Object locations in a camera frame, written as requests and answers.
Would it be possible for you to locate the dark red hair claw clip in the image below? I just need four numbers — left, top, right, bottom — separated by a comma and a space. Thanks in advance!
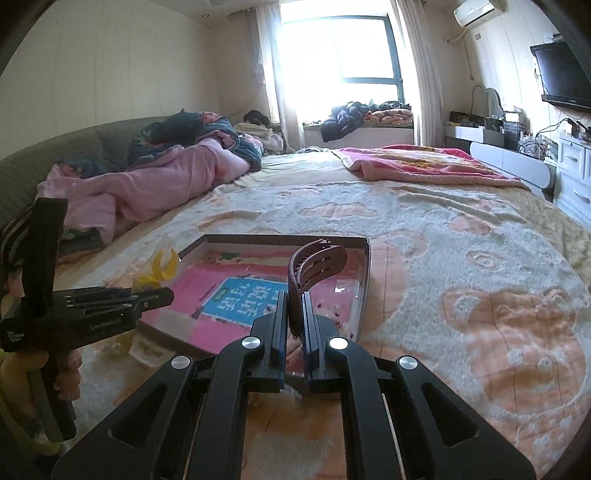
287, 239, 348, 337

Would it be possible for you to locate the person's left hand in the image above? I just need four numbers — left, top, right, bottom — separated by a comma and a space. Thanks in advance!
0, 271, 83, 425

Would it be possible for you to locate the pink quilt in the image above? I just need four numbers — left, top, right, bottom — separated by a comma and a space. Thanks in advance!
37, 137, 250, 246

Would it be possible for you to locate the pink blue book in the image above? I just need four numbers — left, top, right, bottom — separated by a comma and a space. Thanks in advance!
139, 249, 367, 355

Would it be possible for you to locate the yellow hair clip in bag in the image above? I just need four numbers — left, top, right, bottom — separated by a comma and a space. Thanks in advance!
131, 234, 181, 292

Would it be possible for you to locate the dark shallow cardboard box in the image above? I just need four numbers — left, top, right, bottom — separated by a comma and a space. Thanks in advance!
137, 234, 370, 358

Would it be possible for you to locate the beige peach bedspread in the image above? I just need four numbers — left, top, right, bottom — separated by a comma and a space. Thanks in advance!
56, 153, 590, 479

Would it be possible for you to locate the grey green headboard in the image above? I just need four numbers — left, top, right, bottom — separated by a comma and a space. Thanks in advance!
0, 116, 163, 224

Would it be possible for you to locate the dark floral quilt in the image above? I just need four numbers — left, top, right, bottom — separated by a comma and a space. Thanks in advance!
127, 110, 263, 172

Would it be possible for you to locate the pink red blanket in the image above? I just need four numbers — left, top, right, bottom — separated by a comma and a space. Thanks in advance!
332, 144, 526, 188

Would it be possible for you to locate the white drawer cabinet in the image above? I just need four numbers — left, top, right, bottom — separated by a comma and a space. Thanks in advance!
554, 133, 591, 229

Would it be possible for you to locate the white desk with clutter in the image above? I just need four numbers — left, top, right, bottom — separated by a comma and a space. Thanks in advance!
444, 84, 556, 202

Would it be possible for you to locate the dark jacket on sill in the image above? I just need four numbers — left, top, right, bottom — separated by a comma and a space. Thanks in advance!
321, 102, 377, 142

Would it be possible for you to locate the left sheer curtain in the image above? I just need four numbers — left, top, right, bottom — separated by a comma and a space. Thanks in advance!
256, 1, 304, 152

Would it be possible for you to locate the sheer curtain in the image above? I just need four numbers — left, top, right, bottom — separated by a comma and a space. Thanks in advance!
256, 1, 304, 152
398, 1, 444, 147

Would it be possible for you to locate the right sheer curtain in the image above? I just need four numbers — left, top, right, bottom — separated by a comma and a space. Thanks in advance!
398, 1, 444, 147

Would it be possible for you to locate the white air conditioner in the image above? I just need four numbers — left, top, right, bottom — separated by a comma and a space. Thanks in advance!
454, 0, 505, 28

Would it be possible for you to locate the window with teal frame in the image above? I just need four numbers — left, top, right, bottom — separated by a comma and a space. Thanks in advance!
281, 15, 405, 123

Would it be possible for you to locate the black wall television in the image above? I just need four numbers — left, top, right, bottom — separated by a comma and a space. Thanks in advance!
530, 41, 591, 112

